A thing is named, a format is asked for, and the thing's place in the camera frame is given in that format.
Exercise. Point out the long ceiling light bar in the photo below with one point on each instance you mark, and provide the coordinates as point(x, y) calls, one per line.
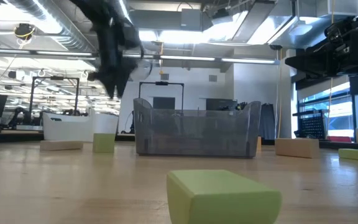
point(191, 58)

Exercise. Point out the black gantry frame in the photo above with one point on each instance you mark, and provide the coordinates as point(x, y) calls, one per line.
point(162, 83)
point(54, 78)

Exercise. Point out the red box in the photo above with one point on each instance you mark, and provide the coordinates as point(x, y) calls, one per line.
point(339, 139)

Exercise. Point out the grey translucent plastic bin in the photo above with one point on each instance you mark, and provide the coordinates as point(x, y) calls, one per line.
point(197, 130)

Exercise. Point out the black aluminium table frame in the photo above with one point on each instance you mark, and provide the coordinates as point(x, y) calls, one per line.
point(328, 144)

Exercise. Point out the orange wooden block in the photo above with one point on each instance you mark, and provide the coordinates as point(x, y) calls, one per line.
point(258, 143)

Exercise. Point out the white plastic bin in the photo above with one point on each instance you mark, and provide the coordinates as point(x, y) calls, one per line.
point(67, 127)

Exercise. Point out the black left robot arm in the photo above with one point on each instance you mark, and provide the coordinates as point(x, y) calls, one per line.
point(98, 9)

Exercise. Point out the silver spiral ceiling duct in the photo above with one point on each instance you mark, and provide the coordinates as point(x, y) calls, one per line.
point(57, 28)

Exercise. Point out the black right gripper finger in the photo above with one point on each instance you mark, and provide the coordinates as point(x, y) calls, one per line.
point(315, 60)
point(337, 70)

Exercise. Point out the silver rectangular ceiling duct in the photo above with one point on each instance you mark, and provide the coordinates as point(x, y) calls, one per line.
point(291, 21)

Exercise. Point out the dark hanging cloth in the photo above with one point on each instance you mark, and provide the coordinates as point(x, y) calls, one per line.
point(267, 121)

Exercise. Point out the natural wooden block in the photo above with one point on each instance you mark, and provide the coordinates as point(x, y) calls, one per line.
point(61, 145)
point(297, 147)

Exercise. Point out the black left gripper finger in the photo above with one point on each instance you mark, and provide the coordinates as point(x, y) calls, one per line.
point(112, 85)
point(122, 84)

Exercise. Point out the black pegboard cart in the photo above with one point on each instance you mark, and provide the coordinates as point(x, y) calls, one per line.
point(312, 126)

